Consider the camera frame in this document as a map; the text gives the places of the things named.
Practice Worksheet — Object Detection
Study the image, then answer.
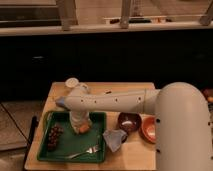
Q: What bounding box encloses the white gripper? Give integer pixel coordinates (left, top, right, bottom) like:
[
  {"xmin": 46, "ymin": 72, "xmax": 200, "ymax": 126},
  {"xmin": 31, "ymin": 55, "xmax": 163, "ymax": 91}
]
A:
[{"xmin": 70, "ymin": 111, "xmax": 92, "ymax": 134}]

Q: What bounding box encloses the yellow-orange apple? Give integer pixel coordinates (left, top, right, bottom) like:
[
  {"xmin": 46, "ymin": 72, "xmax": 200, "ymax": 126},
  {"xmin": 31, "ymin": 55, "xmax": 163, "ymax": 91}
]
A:
[{"xmin": 77, "ymin": 124, "xmax": 91, "ymax": 134}]

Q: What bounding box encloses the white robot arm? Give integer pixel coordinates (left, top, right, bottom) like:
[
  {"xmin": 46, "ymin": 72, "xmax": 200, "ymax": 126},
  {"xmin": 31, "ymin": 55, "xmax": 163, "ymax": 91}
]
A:
[{"xmin": 65, "ymin": 82, "xmax": 213, "ymax": 171}]

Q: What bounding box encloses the green plastic tray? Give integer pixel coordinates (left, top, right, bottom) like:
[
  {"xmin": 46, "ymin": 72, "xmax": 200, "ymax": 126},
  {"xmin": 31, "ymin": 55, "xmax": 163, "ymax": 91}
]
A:
[{"xmin": 37, "ymin": 111, "xmax": 106, "ymax": 163}]

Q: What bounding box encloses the dark grape bunch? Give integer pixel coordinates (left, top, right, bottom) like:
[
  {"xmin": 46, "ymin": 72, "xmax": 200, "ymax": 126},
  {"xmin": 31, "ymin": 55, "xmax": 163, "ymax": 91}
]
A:
[{"xmin": 47, "ymin": 124, "xmax": 63, "ymax": 151}]

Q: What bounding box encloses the white cup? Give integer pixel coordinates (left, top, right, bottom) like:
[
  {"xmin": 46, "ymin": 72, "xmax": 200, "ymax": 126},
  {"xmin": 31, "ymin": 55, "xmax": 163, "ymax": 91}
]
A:
[{"xmin": 65, "ymin": 77, "xmax": 79, "ymax": 88}]

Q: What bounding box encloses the silver fork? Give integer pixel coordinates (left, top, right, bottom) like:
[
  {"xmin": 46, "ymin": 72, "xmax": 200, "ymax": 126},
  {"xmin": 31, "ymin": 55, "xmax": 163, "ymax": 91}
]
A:
[{"xmin": 67, "ymin": 145, "xmax": 100, "ymax": 159}]

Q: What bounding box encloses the grey-blue crumpled cloth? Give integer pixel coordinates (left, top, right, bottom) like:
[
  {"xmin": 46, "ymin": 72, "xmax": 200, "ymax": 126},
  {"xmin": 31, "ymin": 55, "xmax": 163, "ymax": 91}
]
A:
[{"xmin": 103, "ymin": 129, "xmax": 127, "ymax": 152}]

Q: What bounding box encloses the dark brown bowl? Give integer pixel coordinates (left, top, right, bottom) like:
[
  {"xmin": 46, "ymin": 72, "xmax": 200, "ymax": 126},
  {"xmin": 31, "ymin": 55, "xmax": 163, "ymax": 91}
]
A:
[{"xmin": 117, "ymin": 113, "xmax": 142, "ymax": 134}]

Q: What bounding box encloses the orange-red bowl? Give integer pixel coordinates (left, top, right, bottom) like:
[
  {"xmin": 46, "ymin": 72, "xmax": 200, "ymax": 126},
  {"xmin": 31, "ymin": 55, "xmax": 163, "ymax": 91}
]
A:
[{"xmin": 140, "ymin": 116, "xmax": 156, "ymax": 144}]

